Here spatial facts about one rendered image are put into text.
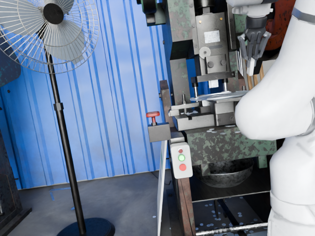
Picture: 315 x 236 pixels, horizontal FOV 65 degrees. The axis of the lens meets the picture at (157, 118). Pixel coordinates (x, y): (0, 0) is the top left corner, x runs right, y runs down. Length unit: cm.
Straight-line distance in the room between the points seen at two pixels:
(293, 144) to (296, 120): 10
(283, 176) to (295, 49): 26
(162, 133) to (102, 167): 161
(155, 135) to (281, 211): 60
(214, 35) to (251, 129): 80
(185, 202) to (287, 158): 62
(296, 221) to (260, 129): 21
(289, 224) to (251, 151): 59
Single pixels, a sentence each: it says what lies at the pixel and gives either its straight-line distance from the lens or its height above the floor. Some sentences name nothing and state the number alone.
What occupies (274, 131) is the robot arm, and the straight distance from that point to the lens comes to 53.
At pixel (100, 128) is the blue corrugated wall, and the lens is 248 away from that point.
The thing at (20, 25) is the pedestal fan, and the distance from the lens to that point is 142.
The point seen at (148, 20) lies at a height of 122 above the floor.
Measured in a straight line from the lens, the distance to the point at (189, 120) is 117.
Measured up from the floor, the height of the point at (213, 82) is 85.
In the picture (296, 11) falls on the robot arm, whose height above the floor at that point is 97.
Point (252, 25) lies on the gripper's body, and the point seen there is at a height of 104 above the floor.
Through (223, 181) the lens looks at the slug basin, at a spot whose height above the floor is 37.
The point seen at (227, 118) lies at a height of 68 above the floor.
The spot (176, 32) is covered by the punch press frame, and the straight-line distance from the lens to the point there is 119.
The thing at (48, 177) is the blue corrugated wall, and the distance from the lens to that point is 277.
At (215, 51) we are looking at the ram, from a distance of 126.
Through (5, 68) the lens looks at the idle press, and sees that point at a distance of 201.
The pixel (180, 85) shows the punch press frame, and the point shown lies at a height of 85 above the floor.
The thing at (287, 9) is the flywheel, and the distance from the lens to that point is 141.
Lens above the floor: 88
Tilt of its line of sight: 8 degrees down
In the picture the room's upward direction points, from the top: 8 degrees counter-clockwise
